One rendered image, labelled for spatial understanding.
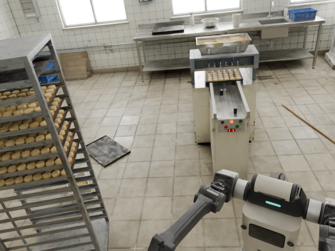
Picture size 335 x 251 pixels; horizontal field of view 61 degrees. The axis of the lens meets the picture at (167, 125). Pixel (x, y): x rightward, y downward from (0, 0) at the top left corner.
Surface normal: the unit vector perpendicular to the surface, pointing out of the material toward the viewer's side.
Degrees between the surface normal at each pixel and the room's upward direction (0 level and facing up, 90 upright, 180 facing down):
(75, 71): 67
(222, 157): 90
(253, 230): 90
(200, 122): 90
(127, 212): 0
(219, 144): 90
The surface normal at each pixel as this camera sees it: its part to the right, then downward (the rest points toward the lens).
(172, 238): 0.15, -0.92
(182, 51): -0.06, 0.52
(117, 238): -0.11, -0.85
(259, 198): -0.50, 0.50
